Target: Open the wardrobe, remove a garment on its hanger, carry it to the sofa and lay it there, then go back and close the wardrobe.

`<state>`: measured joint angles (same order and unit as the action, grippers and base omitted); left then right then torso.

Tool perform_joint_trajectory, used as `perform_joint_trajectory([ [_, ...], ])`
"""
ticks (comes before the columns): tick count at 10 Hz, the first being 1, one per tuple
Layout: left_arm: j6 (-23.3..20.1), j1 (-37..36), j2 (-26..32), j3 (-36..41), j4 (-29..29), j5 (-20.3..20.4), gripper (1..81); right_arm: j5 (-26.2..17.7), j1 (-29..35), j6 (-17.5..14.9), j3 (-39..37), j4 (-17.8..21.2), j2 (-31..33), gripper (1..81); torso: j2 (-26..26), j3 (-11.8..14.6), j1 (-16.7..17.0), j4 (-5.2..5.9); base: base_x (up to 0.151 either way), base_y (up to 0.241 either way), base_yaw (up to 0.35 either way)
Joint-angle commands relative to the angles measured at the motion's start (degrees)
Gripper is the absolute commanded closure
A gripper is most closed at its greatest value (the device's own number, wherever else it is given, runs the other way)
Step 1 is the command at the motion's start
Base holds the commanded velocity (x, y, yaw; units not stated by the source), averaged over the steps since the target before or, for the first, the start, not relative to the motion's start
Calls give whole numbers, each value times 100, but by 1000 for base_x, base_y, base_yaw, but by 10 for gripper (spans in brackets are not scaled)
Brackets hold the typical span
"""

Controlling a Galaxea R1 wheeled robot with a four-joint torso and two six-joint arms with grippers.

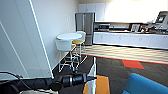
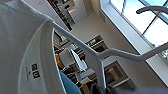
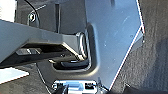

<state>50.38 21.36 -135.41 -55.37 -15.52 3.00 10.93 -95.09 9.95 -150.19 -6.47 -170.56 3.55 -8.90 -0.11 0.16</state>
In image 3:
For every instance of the small white box blue middle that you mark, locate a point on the small white box blue middle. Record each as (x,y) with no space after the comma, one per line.
(76,86)

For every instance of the thick grey robot limb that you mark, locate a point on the thick grey robot limb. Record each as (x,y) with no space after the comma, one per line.
(33,38)

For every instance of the round dark knob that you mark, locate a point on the round dark knob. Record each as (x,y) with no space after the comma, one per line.
(32,16)

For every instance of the pale robot panel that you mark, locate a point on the pale robot panel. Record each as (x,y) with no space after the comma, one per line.
(7,10)

